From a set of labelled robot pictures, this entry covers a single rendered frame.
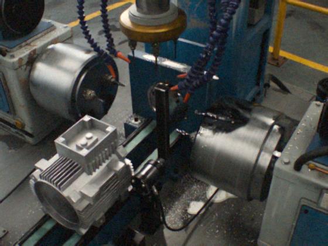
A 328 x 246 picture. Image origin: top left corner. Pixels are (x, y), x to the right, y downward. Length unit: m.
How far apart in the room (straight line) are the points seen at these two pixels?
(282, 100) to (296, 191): 0.84
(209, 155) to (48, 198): 0.43
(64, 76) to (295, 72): 2.52
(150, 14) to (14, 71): 0.53
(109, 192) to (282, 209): 0.42
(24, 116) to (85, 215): 0.61
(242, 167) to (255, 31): 0.51
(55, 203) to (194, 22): 0.67
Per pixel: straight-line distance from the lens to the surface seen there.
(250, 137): 0.99
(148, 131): 1.35
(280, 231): 1.06
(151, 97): 1.33
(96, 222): 1.03
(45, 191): 1.10
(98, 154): 0.99
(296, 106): 1.72
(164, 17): 1.05
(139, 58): 1.29
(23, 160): 1.51
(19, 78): 1.40
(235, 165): 1.00
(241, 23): 1.20
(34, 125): 1.51
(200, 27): 1.27
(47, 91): 1.32
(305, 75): 3.49
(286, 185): 0.95
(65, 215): 1.11
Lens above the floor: 1.79
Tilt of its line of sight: 39 degrees down
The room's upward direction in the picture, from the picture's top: 2 degrees counter-clockwise
